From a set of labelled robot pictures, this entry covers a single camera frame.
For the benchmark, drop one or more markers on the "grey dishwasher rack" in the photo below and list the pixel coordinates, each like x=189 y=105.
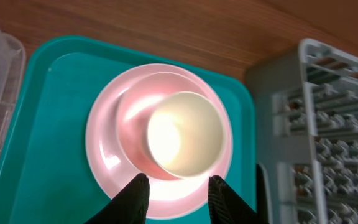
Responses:
x=306 y=105

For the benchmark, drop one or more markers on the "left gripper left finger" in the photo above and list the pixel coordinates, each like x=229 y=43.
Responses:
x=129 y=206

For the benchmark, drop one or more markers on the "cream cup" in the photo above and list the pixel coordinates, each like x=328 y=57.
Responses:
x=186 y=134

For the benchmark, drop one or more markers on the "teal serving tray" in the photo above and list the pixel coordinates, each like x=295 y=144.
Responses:
x=44 y=173

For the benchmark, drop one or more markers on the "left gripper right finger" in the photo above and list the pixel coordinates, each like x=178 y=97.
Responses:
x=226 y=206

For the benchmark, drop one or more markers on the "white pink plate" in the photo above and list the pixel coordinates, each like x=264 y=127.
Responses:
x=169 y=199

